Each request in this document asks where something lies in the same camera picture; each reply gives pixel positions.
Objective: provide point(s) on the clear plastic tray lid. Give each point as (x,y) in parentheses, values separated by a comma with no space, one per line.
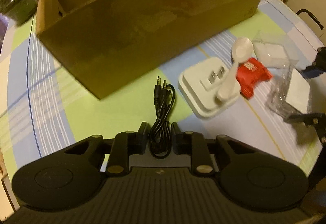
(275,50)

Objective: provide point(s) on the white plastic spoon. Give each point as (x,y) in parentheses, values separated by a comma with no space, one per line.
(241,52)

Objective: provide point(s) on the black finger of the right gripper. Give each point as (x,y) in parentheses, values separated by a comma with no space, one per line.
(311,72)
(307,119)

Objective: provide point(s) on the clear case with white pad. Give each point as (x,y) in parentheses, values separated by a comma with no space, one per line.
(290,93)

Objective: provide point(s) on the checkered tablecloth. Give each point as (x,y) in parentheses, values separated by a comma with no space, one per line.
(44,109)

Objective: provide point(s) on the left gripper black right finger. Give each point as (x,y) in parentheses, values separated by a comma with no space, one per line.
(194,145)

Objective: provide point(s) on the white power adapter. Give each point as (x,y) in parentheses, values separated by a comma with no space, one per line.
(200,83)

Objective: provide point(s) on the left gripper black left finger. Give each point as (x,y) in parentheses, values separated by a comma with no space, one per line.
(126,144)

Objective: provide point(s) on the red snack packet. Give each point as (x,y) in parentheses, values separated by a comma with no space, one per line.
(251,73)

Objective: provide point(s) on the brown cardboard box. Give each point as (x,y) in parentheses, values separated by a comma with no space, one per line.
(105,44)

